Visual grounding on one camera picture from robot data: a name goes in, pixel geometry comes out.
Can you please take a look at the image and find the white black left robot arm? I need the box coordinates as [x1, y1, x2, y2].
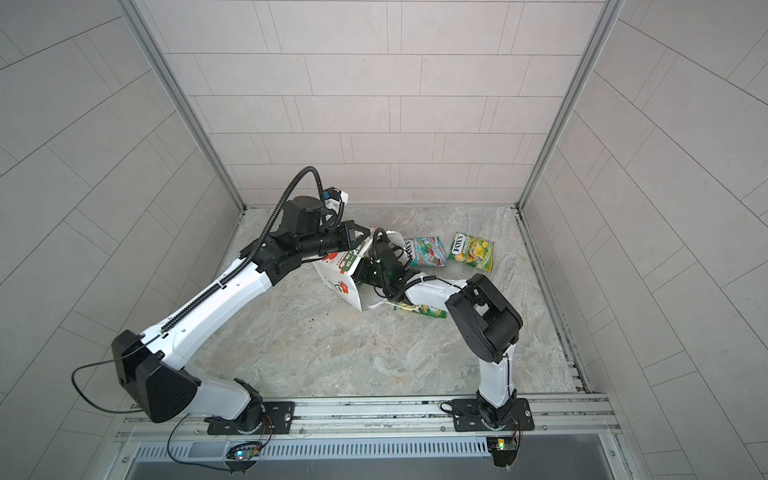
[112, 220, 370, 433]

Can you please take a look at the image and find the teal Fox's candy packet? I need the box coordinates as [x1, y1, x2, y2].
[405, 237, 448, 268]

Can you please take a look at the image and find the right circuit board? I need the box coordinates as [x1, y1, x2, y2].
[486, 437, 520, 468]

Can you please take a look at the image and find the yellow green Fox's candy packet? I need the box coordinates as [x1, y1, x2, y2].
[448, 232, 495, 272]

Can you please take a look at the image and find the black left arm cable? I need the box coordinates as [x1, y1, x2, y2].
[70, 353, 148, 416]

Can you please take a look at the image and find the corner aluminium profile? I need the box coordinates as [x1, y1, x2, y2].
[115, 0, 246, 214]
[516, 0, 623, 211]

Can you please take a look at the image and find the circuit board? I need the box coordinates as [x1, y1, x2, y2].
[486, 437, 520, 468]
[225, 441, 262, 462]

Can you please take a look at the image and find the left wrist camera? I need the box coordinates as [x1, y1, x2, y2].
[278, 187, 349, 234]

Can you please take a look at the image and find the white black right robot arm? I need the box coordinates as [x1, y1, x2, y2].
[352, 238, 534, 431]

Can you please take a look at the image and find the white floral paper bag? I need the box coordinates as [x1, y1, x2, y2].
[314, 238, 397, 311]

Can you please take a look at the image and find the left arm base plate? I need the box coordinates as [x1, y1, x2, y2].
[204, 401, 296, 435]

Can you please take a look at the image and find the left corner aluminium profile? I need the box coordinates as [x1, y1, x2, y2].
[115, 0, 246, 214]

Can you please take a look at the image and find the right corner aluminium profile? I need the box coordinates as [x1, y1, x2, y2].
[516, 0, 623, 211]

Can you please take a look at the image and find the left circuit board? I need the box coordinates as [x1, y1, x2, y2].
[225, 441, 262, 462]

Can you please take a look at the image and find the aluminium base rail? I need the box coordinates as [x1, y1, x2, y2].
[112, 393, 621, 443]

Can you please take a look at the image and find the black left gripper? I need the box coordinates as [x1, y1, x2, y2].
[295, 222, 373, 261]

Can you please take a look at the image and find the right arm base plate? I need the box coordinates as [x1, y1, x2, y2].
[440, 397, 535, 432]

